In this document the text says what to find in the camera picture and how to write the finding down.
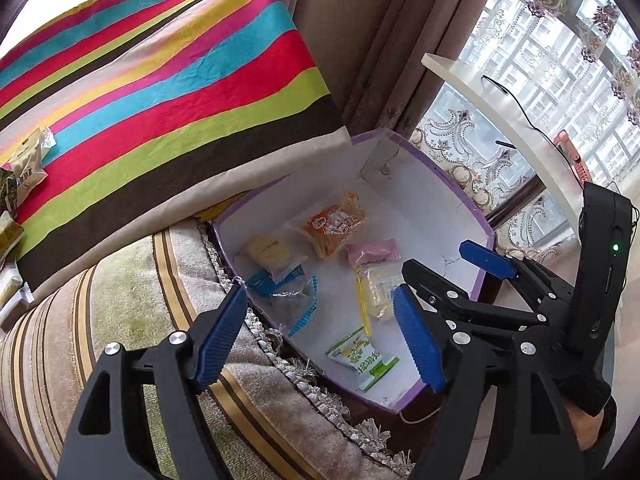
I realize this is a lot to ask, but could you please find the black cable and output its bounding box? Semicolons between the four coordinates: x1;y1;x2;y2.
481;75;566;153

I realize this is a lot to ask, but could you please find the brown striped towel blanket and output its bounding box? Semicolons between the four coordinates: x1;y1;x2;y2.
0;217;416;480

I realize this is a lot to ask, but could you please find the person's right hand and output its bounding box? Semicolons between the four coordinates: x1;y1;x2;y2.
564;395;607;453

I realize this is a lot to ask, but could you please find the green and white snack packet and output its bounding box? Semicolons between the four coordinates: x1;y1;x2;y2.
325;326;401;393

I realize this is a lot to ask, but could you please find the round bread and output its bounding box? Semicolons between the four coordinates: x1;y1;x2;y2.
234;234;308;283

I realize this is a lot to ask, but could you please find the white cable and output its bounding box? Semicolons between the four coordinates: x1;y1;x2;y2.
400;407;441;423

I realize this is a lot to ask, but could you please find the pink plastic item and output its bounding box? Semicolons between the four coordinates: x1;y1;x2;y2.
554;130;593;183

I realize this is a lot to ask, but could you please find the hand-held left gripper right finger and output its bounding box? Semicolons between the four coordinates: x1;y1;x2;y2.
392;284;588;480

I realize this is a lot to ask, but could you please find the beige snack packet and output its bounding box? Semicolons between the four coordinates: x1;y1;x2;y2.
0;127;55;206

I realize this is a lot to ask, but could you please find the yellow snack packet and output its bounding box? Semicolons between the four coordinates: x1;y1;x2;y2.
0;210;26;266

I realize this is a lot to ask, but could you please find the rainbow striped tablecloth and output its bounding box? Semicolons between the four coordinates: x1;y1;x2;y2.
0;0;351;296

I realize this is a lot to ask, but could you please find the pink snack packet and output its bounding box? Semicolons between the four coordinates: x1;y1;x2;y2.
346;239;402;268

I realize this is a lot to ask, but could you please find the yellow-edged clear cake packet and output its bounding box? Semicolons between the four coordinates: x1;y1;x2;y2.
354;262;401;338

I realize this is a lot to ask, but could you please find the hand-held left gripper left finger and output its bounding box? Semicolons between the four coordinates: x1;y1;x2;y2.
57;284;249;480

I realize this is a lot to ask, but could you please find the orange print bread packet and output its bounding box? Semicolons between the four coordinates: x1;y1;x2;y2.
286;190;368;261

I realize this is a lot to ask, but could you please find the lace sheer curtain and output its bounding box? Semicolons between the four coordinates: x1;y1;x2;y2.
410;0;640;261

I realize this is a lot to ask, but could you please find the blue-edged clear snack packet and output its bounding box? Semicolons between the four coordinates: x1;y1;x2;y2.
245;266;321;338

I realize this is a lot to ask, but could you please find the brown curtain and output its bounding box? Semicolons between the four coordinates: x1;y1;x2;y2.
272;0;506;133

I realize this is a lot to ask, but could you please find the white box with purple rim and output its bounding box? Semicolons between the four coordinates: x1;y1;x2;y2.
209;128;496;415

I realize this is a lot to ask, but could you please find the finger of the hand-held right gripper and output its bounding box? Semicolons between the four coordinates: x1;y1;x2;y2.
402;259;548;332
459;241;576;312

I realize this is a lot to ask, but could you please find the white curved shelf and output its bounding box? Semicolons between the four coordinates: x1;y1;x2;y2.
421;52;596;231

